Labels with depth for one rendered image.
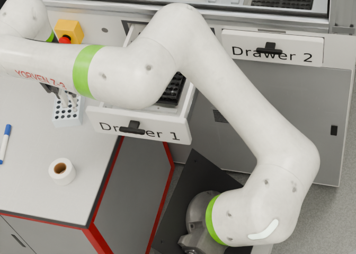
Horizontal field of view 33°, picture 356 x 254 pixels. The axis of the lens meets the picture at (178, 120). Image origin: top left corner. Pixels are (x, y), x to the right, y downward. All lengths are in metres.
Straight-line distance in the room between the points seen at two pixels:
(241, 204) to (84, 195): 0.58
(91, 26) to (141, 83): 0.80
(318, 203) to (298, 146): 1.12
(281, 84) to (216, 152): 0.56
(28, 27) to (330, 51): 0.83
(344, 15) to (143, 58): 0.67
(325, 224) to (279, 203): 1.15
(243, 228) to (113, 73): 0.43
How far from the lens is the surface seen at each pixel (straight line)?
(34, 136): 1.91
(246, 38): 1.76
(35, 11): 1.53
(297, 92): 1.95
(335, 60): 1.81
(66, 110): 1.88
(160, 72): 1.19
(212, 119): 2.18
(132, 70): 1.17
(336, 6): 1.65
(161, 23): 1.26
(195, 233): 1.43
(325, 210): 2.47
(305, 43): 1.73
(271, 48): 1.74
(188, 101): 1.67
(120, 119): 1.66
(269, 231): 1.29
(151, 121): 1.62
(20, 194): 1.82
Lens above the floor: 2.23
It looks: 55 degrees down
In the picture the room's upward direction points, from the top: 16 degrees counter-clockwise
